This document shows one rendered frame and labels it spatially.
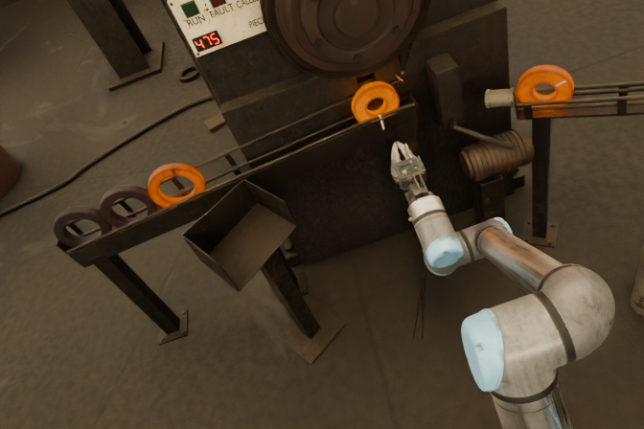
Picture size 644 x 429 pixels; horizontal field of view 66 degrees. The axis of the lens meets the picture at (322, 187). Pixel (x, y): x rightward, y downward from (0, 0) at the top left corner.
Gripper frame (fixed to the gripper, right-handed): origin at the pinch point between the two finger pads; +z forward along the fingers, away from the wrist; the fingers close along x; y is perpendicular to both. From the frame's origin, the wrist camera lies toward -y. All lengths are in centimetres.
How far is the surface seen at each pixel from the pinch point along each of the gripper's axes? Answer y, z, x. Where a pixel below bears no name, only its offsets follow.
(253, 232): -14, -3, 50
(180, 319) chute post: -78, 1, 106
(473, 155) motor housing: -23.4, 1.0, -24.7
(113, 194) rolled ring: -5, 23, 91
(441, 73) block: -1.7, 20.7, -21.6
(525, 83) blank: -3.5, 7.7, -42.6
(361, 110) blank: -7.5, 22.0, 4.9
